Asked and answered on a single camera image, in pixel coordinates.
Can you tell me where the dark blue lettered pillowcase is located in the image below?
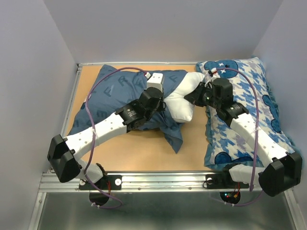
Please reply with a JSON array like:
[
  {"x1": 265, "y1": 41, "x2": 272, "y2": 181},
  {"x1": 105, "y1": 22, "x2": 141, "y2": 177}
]
[{"x1": 69, "y1": 65, "x2": 187, "y2": 153}]

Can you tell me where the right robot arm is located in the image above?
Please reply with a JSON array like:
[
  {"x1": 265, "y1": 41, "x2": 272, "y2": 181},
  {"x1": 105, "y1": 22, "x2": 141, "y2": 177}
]
[{"x1": 184, "y1": 78, "x2": 303, "y2": 197}]

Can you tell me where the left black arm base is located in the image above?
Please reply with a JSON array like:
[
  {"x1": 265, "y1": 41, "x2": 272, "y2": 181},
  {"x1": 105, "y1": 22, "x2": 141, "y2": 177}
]
[{"x1": 79, "y1": 174, "x2": 122, "y2": 206}]

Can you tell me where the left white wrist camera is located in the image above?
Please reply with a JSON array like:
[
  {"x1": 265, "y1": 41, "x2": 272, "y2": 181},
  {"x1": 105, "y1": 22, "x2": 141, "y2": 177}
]
[{"x1": 146, "y1": 72, "x2": 164, "y2": 92}]

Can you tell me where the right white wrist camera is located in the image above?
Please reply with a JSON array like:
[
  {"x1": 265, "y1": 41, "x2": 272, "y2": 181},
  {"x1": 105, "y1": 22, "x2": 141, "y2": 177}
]
[{"x1": 208, "y1": 68, "x2": 220, "y2": 78}]

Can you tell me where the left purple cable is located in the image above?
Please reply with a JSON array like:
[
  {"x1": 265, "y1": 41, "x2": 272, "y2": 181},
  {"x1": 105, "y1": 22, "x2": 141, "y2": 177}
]
[{"x1": 83, "y1": 67, "x2": 152, "y2": 209}]

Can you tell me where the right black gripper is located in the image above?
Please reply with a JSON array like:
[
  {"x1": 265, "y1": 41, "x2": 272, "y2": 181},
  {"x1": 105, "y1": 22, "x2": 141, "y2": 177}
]
[{"x1": 185, "y1": 80, "x2": 221, "y2": 109}]

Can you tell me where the blue houndstooth bear pillow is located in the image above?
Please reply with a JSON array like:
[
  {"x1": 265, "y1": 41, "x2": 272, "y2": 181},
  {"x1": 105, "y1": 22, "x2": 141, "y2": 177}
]
[{"x1": 196, "y1": 57, "x2": 298, "y2": 170}]

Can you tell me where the white pillow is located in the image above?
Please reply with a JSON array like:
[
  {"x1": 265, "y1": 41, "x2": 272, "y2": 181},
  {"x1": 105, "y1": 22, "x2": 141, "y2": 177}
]
[{"x1": 165, "y1": 72, "x2": 207, "y2": 123}]

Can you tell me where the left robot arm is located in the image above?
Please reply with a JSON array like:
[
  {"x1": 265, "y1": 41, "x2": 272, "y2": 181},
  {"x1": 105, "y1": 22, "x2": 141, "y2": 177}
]
[{"x1": 47, "y1": 87, "x2": 164, "y2": 189}]

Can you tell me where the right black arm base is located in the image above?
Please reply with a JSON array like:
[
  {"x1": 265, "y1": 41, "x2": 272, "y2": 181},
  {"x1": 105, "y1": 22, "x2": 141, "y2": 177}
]
[{"x1": 202, "y1": 172, "x2": 249, "y2": 206}]

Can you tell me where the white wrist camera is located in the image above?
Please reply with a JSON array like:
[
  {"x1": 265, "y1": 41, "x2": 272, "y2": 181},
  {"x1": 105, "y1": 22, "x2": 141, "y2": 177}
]
[
  {"x1": 208, "y1": 68, "x2": 220, "y2": 78},
  {"x1": 146, "y1": 72, "x2": 164, "y2": 92}
]

